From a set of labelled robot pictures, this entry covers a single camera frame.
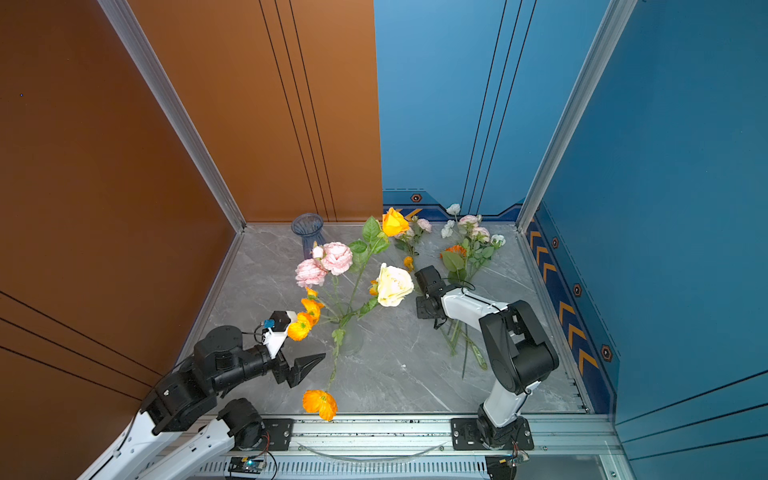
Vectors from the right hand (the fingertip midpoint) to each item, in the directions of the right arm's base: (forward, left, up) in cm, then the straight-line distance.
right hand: (426, 308), depth 96 cm
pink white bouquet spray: (+26, -18, +4) cm, 32 cm away
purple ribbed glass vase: (+21, +38, +18) cm, 46 cm away
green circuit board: (-41, +46, -1) cm, 62 cm away
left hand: (-20, +28, +22) cm, 41 cm away
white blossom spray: (+34, -11, +3) cm, 36 cm away
